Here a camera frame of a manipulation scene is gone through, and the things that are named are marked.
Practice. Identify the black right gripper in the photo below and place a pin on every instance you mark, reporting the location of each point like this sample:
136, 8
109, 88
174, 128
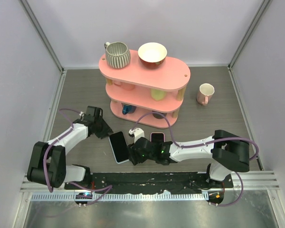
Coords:
133, 157

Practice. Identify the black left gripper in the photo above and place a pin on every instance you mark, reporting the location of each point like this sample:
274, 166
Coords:
106, 129

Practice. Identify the purple smartphone black screen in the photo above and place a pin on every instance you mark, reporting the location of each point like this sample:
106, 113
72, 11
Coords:
158, 137

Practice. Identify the pink phone case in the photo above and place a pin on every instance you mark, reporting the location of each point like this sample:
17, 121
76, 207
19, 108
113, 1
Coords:
164, 136

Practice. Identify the light blue phone case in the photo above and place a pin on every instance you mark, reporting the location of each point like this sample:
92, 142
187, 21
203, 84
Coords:
120, 162

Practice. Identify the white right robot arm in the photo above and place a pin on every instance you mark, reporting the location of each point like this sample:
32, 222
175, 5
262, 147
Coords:
228, 152

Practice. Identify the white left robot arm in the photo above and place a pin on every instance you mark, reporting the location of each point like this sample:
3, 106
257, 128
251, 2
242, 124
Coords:
47, 164

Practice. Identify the blue mug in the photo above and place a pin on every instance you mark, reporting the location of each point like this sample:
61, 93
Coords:
128, 109

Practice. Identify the dark teal mug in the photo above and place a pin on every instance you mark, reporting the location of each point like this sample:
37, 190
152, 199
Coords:
158, 115

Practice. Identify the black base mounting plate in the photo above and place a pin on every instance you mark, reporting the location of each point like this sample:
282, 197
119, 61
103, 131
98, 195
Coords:
153, 182

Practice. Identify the pink cup on shelf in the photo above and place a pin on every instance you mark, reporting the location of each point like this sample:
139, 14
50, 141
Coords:
124, 86

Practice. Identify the pink three-tier wooden shelf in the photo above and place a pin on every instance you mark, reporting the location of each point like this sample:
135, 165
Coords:
172, 76

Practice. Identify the yellow-green cup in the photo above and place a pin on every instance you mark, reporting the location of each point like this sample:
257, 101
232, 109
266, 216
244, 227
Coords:
158, 95

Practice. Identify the grey striped mug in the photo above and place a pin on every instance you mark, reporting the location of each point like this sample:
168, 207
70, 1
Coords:
117, 55

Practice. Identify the pink mug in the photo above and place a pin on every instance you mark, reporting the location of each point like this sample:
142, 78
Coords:
205, 93

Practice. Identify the red bowl white inside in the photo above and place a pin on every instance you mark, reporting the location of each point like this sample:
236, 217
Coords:
152, 54

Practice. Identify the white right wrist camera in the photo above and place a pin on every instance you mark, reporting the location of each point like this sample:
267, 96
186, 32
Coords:
136, 133

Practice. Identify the white slotted cable duct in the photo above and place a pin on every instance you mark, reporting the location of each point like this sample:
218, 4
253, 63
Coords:
82, 196

